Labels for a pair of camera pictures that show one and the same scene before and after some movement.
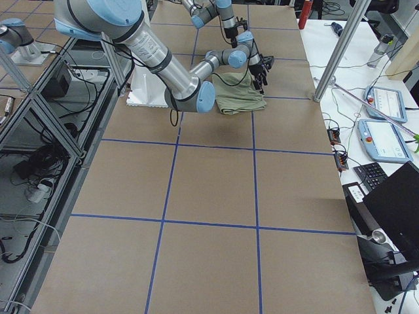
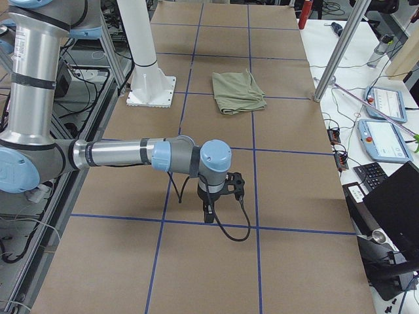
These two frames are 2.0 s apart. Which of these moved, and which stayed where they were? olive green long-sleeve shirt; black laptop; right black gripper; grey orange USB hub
Moved: right black gripper
Stayed: grey orange USB hub; olive green long-sleeve shirt; black laptop
